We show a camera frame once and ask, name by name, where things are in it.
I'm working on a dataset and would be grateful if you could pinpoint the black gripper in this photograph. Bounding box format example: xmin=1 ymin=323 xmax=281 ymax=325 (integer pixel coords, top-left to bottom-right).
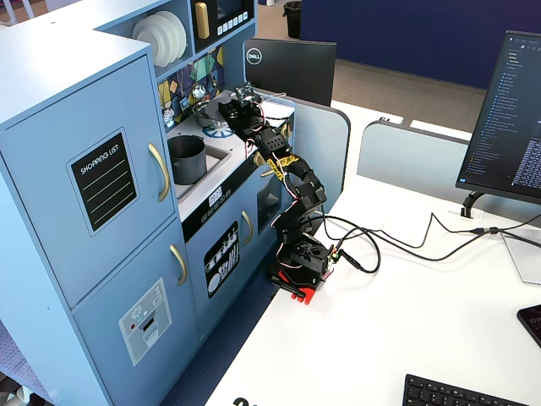
xmin=216 ymin=95 xmax=268 ymax=140

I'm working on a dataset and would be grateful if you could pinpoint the gray pot lid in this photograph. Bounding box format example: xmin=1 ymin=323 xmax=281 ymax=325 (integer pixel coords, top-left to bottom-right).
xmin=204 ymin=96 xmax=238 ymax=123

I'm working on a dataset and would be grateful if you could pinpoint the steel frying pan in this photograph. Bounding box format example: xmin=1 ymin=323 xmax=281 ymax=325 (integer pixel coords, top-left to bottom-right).
xmin=249 ymin=91 xmax=288 ymax=116

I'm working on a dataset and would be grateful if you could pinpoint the small steel spoon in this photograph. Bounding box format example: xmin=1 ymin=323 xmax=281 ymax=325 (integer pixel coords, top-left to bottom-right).
xmin=209 ymin=50 xmax=221 ymax=88

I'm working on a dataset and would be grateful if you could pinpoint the steel ladle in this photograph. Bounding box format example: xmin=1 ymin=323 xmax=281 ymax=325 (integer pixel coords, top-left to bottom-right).
xmin=190 ymin=61 xmax=206 ymax=101

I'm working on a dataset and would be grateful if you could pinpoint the steel slotted spatula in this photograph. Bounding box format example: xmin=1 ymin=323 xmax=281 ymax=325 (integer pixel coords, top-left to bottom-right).
xmin=178 ymin=69 xmax=191 ymax=112

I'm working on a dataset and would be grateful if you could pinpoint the gray toy sink basin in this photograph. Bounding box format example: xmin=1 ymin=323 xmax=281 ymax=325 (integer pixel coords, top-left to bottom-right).
xmin=173 ymin=145 xmax=233 ymax=202

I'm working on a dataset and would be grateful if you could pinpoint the steel skimmer spoon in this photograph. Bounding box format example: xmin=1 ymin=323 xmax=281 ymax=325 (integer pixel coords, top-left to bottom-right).
xmin=162 ymin=84 xmax=176 ymax=128

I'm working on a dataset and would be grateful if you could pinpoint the gray cooking pot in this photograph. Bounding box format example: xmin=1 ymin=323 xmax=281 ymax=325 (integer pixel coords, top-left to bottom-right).
xmin=167 ymin=134 xmax=209 ymax=186

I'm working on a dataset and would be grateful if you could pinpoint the Dell monitor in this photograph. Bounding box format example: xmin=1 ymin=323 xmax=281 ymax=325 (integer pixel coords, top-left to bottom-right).
xmin=243 ymin=37 xmax=338 ymax=108

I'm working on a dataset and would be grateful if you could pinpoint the white plate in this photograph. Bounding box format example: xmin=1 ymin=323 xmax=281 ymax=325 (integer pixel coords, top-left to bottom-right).
xmin=131 ymin=15 xmax=169 ymax=69
xmin=145 ymin=12 xmax=181 ymax=65
xmin=159 ymin=9 xmax=189 ymax=60

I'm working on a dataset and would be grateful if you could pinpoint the black toy microwave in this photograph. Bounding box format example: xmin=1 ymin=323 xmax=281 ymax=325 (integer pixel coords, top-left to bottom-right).
xmin=189 ymin=0 xmax=257 ymax=52

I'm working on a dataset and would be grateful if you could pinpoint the blue oven door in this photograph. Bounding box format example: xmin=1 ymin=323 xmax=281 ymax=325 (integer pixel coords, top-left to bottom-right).
xmin=252 ymin=139 xmax=296 ymax=238

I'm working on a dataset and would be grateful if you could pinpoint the light blue desk divider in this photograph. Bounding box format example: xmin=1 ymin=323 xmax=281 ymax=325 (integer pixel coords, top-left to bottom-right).
xmin=356 ymin=119 xmax=477 ymax=202
xmin=253 ymin=86 xmax=352 ymax=215

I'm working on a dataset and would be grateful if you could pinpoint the black trash bin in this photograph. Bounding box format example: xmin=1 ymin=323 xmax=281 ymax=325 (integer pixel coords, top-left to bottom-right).
xmin=283 ymin=0 xmax=303 ymax=39

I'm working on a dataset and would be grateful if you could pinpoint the blue dishwasher door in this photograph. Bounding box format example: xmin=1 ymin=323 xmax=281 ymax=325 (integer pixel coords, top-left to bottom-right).
xmin=184 ymin=192 xmax=261 ymax=342

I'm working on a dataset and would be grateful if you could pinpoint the red table clamp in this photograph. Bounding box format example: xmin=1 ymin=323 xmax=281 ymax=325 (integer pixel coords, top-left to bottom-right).
xmin=270 ymin=266 xmax=325 ymax=307

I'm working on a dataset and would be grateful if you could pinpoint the fridge door with shopping list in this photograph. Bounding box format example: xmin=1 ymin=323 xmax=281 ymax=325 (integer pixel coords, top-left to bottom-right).
xmin=0 ymin=52 xmax=179 ymax=309

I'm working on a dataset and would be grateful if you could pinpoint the blue toy kitchen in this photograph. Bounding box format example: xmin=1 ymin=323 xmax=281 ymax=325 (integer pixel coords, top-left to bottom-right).
xmin=0 ymin=0 xmax=297 ymax=406

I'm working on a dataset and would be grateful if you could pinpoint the fridge door with water dispenser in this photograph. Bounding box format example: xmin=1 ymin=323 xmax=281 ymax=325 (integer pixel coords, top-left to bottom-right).
xmin=70 ymin=215 xmax=200 ymax=406

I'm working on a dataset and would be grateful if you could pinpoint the monitor with lit screen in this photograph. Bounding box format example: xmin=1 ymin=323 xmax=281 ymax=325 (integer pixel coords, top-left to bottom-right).
xmin=455 ymin=29 xmax=541 ymax=206

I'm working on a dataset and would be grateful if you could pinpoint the silver monitor stand base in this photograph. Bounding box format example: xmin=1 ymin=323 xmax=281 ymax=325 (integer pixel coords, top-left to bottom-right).
xmin=500 ymin=230 xmax=541 ymax=286

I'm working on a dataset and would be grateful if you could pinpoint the black keyboard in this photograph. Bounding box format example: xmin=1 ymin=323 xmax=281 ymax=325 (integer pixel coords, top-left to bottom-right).
xmin=401 ymin=373 xmax=530 ymax=406

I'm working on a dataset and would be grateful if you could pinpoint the black smartphone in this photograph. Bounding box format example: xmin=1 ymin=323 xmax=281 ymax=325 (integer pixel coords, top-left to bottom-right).
xmin=516 ymin=304 xmax=541 ymax=353

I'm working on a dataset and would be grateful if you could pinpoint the small wrist camera board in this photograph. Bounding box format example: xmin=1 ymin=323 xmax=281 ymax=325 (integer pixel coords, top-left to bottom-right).
xmin=234 ymin=82 xmax=257 ymax=105

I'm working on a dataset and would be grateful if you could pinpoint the black looped cable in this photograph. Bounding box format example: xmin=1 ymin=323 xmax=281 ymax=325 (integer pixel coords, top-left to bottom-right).
xmin=325 ymin=226 xmax=541 ymax=276

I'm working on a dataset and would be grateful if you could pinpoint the black cable with connector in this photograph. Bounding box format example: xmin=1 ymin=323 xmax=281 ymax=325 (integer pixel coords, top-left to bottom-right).
xmin=320 ymin=211 xmax=541 ymax=255

